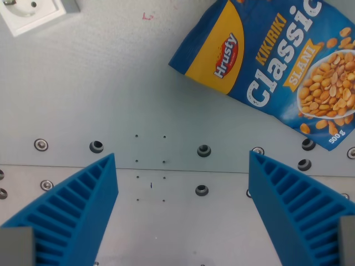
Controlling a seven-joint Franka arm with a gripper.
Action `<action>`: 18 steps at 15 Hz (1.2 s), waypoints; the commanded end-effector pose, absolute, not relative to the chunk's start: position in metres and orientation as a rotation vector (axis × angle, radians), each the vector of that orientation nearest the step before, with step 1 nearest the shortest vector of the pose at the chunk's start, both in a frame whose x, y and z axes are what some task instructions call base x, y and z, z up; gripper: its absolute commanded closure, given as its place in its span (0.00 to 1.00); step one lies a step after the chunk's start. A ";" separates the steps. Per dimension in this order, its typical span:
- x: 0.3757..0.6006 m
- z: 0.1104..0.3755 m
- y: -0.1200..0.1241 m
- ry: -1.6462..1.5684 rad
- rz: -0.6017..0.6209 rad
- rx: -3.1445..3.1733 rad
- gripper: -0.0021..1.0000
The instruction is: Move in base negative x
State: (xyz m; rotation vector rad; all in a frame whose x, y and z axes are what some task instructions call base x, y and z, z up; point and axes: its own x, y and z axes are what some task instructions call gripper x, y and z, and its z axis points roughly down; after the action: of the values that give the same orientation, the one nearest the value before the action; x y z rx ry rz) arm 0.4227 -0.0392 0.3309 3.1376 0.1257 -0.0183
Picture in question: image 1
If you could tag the grey socket mounting box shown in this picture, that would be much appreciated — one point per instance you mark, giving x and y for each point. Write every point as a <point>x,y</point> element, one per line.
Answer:
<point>70,5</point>

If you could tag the blue Hrusty peanut bag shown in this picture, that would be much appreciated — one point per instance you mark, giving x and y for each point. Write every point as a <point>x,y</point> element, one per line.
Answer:
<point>277,69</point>

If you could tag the white wall power socket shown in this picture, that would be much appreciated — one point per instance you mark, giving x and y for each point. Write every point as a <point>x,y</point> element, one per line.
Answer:
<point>30,14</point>

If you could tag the silver hex table screw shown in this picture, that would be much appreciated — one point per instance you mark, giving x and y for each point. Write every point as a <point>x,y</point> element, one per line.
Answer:
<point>41,144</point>
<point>351,153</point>
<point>258,150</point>
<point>46,184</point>

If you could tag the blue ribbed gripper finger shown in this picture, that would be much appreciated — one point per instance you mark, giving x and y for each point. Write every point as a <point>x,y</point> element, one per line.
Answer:
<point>83,210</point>
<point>288,210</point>

